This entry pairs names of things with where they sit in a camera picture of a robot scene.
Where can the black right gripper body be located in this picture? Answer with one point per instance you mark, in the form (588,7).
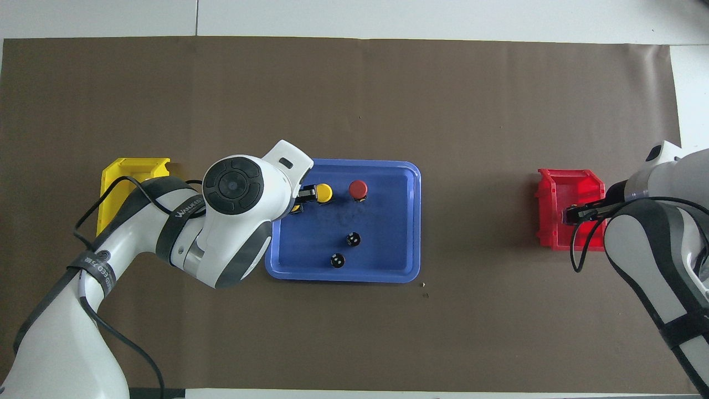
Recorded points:
(616,193)

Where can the red push button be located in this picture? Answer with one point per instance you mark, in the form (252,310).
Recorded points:
(358,189)

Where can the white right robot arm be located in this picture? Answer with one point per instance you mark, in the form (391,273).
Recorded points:
(653,266)

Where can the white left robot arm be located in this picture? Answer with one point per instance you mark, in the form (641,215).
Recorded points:
(232,233)

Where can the red plastic storage bin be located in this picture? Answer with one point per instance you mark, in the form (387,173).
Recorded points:
(554,194)

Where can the black cylindrical button base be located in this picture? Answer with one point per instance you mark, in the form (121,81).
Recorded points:
(353,239)
(337,260)

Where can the blue plastic tray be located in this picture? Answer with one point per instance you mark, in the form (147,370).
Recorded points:
(388,249)

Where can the brown paper table mat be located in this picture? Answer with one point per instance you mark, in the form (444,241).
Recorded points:
(354,100)

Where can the yellow plastic storage bin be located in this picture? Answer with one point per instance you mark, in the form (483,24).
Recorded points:
(119,169)

